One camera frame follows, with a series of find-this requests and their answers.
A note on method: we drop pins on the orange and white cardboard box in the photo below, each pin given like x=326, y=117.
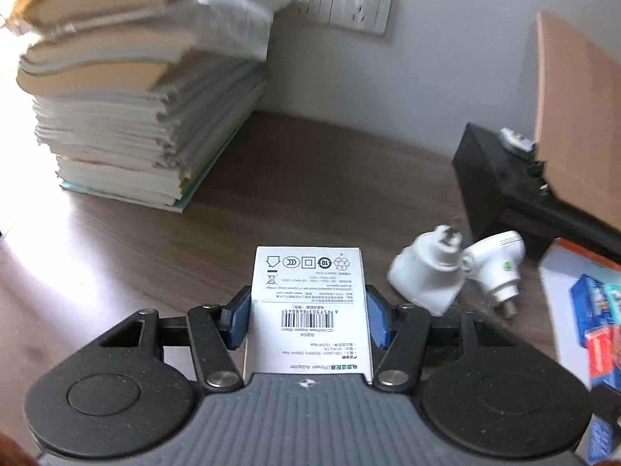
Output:
x=558, y=310

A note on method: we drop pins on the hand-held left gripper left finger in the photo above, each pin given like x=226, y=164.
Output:
x=240, y=318

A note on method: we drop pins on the white adapter with green dot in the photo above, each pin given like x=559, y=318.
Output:
x=495, y=257

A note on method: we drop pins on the wooden book stand board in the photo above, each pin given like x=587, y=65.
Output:
x=577, y=107

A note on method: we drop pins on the white cardboard adapter box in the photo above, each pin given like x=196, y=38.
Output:
x=310, y=301

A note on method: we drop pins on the black desk riser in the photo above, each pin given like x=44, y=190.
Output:
x=480, y=179

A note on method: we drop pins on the white plug-in heater with prongs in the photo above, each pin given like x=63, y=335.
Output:
x=422, y=272

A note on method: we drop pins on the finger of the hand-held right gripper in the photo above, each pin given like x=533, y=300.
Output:
x=604, y=439

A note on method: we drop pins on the red playing card box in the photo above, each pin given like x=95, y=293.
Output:
x=604, y=354

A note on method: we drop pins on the blue cartoon box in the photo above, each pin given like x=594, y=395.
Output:
x=594, y=301

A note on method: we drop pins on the stack of books and papers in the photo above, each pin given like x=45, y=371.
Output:
x=121, y=121

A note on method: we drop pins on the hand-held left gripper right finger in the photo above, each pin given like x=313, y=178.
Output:
x=378, y=318

